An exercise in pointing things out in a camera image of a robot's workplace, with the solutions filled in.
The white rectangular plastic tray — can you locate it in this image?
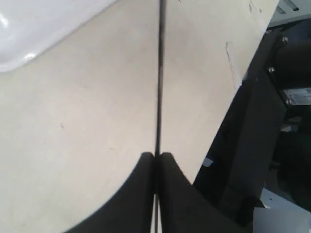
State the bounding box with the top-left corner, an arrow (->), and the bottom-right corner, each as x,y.
0,0 -> 113,73

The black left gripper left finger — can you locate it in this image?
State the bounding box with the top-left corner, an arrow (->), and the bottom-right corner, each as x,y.
68,152 -> 155,233

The thin metal skewer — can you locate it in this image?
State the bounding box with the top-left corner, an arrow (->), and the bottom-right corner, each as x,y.
154,0 -> 167,233

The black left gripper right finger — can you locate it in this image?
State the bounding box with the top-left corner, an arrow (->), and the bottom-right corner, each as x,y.
157,152 -> 245,233

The black table frame rail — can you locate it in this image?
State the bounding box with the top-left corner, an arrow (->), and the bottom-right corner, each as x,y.
193,31 -> 311,219

